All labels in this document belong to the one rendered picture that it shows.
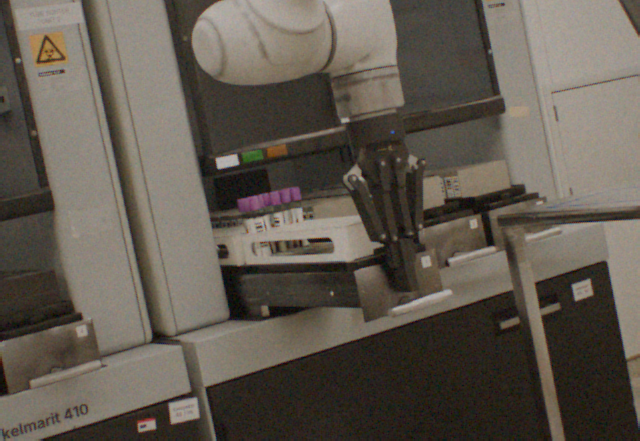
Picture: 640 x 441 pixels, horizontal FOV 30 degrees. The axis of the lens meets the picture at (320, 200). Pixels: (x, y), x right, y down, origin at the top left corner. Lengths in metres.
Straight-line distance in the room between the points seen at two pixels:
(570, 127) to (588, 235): 1.66
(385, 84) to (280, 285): 0.37
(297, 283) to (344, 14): 0.41
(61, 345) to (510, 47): 1.02
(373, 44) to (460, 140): 0.79
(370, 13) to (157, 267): 0.54
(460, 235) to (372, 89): 0.53
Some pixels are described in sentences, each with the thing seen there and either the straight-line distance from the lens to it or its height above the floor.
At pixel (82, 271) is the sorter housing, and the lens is 1.81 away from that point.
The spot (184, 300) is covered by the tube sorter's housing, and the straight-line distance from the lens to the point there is 1.87.
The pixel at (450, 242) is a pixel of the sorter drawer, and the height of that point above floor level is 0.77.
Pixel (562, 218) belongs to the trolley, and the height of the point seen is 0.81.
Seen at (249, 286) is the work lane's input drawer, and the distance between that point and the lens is 1.86.
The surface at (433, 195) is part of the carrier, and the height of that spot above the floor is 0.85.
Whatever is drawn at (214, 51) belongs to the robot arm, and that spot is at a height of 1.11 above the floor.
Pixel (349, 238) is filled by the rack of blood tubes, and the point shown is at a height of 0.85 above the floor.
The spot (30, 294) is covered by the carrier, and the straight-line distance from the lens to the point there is 1.77.
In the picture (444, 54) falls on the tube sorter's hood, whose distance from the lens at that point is 2.15.
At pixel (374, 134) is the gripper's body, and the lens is 1.57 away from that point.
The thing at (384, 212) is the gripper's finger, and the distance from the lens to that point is 1.60.
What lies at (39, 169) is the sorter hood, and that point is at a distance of 1.77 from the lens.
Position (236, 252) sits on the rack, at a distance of 1.91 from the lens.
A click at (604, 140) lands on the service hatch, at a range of 3.97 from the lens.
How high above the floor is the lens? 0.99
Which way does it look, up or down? 3 degrees down
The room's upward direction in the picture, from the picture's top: 12 degrees counter-clockwise
